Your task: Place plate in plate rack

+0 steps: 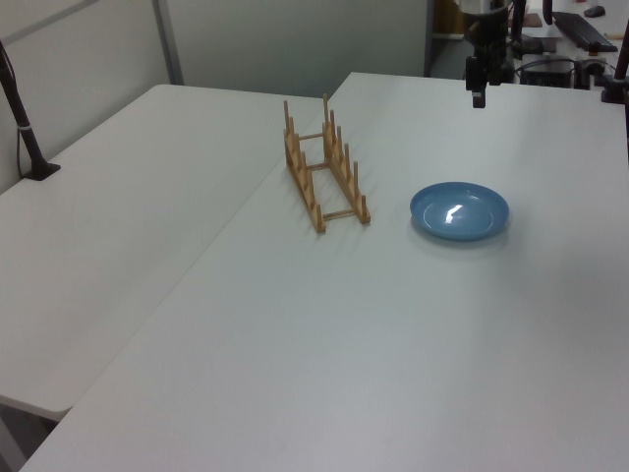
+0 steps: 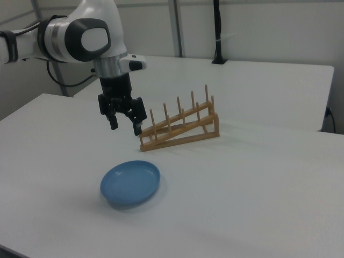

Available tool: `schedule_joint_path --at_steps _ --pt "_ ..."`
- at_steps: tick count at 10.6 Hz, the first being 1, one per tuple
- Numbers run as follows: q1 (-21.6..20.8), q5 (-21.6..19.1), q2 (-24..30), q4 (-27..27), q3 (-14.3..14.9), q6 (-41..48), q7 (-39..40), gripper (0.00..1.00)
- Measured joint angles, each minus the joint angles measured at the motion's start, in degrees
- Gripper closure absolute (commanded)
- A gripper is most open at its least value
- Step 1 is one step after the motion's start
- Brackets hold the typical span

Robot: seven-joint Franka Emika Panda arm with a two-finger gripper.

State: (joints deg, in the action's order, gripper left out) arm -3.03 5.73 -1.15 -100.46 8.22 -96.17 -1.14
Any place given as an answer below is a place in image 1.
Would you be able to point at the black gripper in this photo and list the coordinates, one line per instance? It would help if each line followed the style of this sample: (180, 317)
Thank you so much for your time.
(496, 49)

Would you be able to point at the blue plate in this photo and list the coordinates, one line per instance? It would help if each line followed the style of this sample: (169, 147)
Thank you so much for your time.
(459, 211)

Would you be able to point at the wooden plate rack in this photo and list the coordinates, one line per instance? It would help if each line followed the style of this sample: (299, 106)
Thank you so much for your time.
(299, 169)

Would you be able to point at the black electronics box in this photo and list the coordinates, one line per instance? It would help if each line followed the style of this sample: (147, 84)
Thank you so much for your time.
(546, 73)

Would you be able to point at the brown pad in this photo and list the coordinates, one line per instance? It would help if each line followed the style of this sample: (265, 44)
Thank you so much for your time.
(532, 20)

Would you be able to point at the black keyboard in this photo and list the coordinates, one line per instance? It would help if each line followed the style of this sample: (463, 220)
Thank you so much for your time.
(582, 30)

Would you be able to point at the dark pole with clamp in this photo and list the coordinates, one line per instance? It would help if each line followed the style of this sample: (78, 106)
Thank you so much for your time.
(614, 83)

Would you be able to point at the black computer mouse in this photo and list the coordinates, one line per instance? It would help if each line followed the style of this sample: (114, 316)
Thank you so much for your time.
(595, 10)

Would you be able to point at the black pole with white tie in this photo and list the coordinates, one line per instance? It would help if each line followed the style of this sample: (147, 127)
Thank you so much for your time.
(29, 142)

